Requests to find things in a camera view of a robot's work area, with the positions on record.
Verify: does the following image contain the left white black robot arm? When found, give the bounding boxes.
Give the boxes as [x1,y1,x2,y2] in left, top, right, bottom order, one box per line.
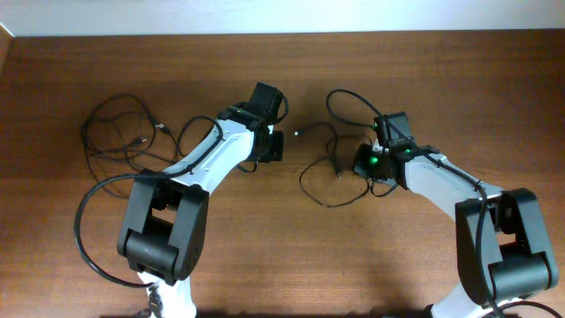
[117,82,289,317]

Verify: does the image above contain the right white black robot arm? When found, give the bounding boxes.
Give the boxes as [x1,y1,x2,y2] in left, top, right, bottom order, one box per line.
[354,112,559,317]

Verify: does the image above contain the black usb cable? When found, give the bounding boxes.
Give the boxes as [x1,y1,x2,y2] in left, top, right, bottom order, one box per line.
[81,93,160,200]
[83,110,180,174]
[294,121,374,209]

